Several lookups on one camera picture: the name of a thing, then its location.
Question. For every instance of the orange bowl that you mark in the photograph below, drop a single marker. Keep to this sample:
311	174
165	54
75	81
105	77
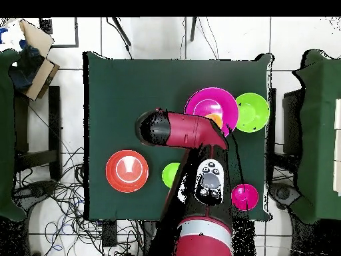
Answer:
112	170

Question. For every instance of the dark blue bag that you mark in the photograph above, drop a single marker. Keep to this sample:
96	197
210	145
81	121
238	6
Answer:
24	72

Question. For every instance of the black stool frame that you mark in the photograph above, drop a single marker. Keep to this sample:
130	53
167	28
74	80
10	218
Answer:
54	120

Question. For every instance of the white drawer unit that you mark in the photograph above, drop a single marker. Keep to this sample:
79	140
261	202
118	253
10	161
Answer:
338	146

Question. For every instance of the large pink bowl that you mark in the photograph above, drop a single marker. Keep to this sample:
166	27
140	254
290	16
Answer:
210	100

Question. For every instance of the dark green table cloth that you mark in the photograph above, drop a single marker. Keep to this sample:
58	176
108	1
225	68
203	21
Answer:
120	80

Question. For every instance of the large green bowl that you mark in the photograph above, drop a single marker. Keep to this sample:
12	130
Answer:
254	113

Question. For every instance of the cardboard box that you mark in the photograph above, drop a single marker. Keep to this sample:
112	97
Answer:
34	37

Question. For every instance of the small pink-red bowl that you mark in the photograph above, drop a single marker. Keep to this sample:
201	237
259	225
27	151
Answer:
249	200

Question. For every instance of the black tripod leg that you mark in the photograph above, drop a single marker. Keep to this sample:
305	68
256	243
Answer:
121	30
193	29

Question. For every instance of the pale yellow translucent cup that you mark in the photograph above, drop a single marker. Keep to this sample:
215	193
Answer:
215	118

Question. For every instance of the black grey floor stand base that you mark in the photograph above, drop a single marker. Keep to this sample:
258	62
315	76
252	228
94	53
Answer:
40	189
282	193

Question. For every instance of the green cloth side table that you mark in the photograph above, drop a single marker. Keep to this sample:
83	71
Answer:
319	133
5	133

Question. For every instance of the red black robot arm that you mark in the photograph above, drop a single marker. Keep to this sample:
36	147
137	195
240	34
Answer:
186	130

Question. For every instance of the small green bowl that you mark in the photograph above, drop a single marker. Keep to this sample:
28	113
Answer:
169	174

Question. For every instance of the black floor box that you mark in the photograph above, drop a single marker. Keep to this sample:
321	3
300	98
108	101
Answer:
109	233

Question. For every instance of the black floor frame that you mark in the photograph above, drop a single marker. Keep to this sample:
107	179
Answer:
76	32

